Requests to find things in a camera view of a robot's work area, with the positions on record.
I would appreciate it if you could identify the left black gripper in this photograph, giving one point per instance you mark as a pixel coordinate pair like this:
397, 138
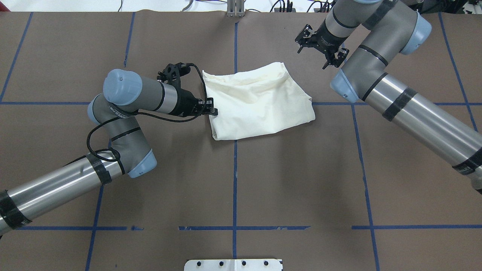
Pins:
185, 103

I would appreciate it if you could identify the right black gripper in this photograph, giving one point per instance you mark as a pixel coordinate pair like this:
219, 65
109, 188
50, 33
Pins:
327, 38

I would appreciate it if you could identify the cream long-sleeve printed shirt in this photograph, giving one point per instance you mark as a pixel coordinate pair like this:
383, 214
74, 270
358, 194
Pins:
257, 102

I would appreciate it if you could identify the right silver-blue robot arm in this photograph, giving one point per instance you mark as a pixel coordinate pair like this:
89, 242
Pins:
361, 37

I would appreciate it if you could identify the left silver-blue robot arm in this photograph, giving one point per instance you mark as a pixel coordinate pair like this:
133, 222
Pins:
116, 146

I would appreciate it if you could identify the upper black relay box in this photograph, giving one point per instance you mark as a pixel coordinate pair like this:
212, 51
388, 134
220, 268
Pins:
283, 6

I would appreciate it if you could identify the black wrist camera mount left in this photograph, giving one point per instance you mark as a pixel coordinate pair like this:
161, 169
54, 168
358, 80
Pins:
172, 73

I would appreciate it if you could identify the aluminium frame post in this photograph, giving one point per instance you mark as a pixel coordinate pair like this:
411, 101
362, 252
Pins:
236, 8

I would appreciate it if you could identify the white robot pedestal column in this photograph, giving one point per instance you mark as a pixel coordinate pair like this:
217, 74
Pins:
234, 265

